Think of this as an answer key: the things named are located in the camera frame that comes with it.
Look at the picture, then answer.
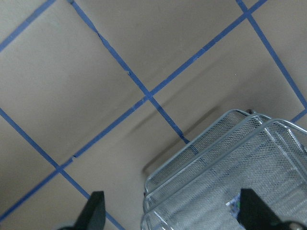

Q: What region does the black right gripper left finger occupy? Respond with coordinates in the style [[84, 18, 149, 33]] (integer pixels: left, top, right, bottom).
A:
[[59, 191, 106, 230]]

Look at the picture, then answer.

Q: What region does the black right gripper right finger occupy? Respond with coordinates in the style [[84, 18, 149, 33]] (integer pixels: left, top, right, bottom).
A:
[[237, 188, 307, 230]]

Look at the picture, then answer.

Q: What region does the red emergency stop button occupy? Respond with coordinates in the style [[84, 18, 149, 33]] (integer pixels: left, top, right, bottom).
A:
[[226, 193, 241, 219]]

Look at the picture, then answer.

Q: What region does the metal mesh shelf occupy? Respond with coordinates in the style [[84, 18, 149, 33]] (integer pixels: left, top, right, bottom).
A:
[[141, 109, 307, 230]]

